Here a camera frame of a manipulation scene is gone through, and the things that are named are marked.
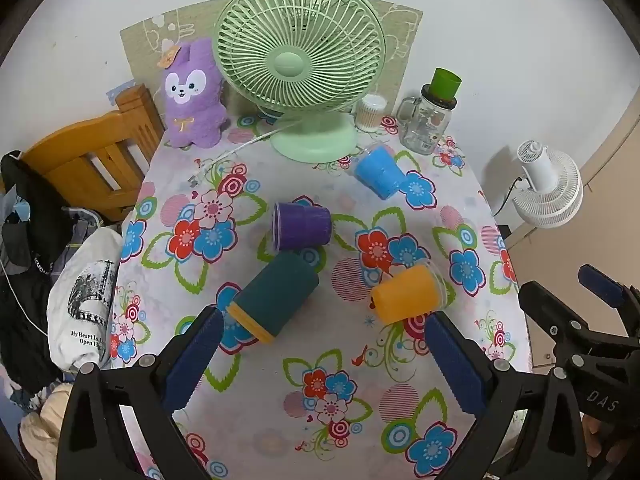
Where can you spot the green desk fan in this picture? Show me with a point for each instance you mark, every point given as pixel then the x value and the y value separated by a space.
pixel 290 65

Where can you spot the orange plastic cup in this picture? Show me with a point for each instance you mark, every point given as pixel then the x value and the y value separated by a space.
pixel 407 295

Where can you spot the plaid cloth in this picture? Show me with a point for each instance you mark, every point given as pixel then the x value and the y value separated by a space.
pixel 75 240

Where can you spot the purple plastic cup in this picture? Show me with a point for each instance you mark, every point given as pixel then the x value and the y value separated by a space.
pixel 302 227

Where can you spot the white printed shirt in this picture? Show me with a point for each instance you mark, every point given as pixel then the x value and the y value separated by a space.
pixel 82 300

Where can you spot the purple plush toy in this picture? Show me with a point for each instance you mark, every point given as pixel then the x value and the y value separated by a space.
pixel 192 110

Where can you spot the wooden chair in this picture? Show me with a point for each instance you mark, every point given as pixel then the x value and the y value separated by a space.
pixel 75 145

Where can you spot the floral tablecloth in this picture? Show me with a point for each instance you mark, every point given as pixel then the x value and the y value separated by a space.
pixel 300 400

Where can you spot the cotton swab container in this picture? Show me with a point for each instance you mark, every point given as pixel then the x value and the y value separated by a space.
pixel 370 112

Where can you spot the beige cartoon wall mat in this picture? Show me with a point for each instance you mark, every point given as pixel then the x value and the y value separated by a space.
pixel 145 40

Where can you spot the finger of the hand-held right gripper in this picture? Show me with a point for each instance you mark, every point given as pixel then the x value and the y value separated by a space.
pixel 552 312
pixel 602 285

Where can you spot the white circulator fan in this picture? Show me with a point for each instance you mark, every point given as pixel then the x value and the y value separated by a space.
pixel 550 195

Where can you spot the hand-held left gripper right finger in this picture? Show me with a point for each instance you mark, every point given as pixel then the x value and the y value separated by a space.
pixel 457 365

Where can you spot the glass mug jar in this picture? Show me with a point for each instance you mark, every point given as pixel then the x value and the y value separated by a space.
pixel 425 125

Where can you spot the cream cloth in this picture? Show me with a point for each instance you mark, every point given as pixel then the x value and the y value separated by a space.
pixel 47 425

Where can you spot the green plastic cup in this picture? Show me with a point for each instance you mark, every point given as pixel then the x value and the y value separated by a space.
pixel 445 82

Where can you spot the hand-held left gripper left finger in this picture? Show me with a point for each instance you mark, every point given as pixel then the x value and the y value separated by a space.
pixel 192 355

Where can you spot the dark jacket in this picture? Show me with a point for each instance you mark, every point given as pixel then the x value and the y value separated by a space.
pixel 25 320

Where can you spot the blue plastic cup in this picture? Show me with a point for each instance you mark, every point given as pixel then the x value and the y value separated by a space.
pixel 380 170

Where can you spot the teal cup with orange base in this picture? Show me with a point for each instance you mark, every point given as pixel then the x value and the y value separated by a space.
pixel 277 292

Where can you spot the person's right hand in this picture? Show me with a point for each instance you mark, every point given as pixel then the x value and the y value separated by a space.
pixel 597 435

